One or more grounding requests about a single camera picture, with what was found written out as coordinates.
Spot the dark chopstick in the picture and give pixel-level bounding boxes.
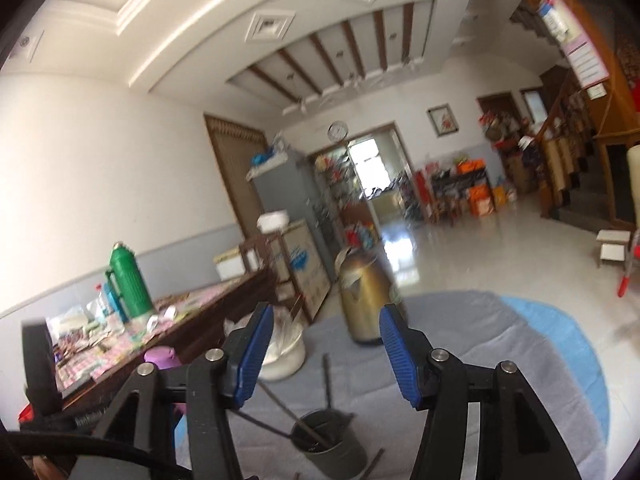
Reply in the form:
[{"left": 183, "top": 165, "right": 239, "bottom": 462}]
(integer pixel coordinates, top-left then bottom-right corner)
[
  {"left": 322, "top": 353, "right": 333, "bottom": 410},
  {"left": 232, "top": 410, "right": 292, "bottom": 440},
  {"left": 359, "top": 448, "right": 385, "bottom": 480},
  {"left": 257, "top": 380, "right": 332, "bottom": 448}
]

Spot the dark grey utensil holder cup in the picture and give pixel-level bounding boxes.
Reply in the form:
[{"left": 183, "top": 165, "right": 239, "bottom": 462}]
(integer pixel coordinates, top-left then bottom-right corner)
[{"left": 291, "top": 408, "right": 368, "bottom": 480}]

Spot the dark wooden sideboard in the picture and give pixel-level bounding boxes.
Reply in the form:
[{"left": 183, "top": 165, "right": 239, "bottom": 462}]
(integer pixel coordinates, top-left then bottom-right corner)
[{"left": 62, "top": 269, "right": 276, "bottom": 410}]

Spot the purple thermos bottle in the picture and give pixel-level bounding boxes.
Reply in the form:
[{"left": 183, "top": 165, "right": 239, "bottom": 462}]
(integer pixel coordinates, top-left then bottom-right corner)
[{"left": 143, "top": 344, "right": 191, "bottom": 416}]

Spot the white bowl with plastic wrap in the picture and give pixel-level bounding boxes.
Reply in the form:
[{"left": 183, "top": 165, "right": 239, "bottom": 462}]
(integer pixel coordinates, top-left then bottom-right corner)
[{"left": 224, "top": 306, "right": 307, "bottom": 382}]

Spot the grey table cloth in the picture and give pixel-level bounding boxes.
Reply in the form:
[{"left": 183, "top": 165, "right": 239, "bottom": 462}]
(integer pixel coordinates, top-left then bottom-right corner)
[{"left": 243, "top": 290, "right": 606, "bottom": 479}]

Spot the gold electric kettle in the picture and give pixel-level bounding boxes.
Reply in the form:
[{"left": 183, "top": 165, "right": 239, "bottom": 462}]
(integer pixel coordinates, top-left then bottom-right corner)
[{"left": 334, "top": 247, "right": 406, "bottom": 346}]

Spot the green thermos jug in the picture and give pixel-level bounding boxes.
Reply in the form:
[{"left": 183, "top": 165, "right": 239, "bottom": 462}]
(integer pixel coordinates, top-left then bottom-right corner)
[{"left": 105, "top": 242, "right": 153, "bottom": 320}]

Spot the blue under cloth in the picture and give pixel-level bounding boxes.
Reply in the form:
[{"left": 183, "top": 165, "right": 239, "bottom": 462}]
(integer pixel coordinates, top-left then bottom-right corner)
[{"left": 501, "top": 296, "right": 611, "bottom": 443}]

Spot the dark wooden side table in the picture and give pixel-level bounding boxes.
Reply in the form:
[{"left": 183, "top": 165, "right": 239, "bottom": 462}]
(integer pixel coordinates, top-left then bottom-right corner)
[{"left": 430, "top": 168, "right": 497, "bottom": 226}]

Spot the grey refrigerator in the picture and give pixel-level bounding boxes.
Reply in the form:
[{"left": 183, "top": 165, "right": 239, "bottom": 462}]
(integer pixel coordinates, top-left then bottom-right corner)
[{"left": 246, "top": 148, "right": 343, "bottom": 282}]

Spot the brown wooden door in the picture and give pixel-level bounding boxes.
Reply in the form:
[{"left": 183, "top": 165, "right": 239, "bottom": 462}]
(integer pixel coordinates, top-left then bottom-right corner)
[{"left": 204, "top": 115, "right": 267, "bottom": 238}]

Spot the wooden stair railing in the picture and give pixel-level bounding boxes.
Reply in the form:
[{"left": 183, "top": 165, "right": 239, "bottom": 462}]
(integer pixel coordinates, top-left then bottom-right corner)
[{"left": 535, "top": 74, "right": 608, "bottom": 231}]

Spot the framed wall picture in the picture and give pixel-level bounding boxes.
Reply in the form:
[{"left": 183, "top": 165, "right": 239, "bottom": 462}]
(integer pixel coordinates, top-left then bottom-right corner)
[{"left": 427, "top": 104, "right": 459, "bottom": 138}]

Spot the round wall clock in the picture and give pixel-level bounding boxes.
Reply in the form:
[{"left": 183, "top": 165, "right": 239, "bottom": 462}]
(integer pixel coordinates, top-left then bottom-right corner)
[{"left": 328, "top": 122, "right": 348, "bottom": 143}]

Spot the wall calendar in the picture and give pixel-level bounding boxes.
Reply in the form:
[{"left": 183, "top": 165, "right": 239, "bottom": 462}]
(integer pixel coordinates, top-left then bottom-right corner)
[{"left": 537, "top": 0, "right": 610, "bottom": 89}]

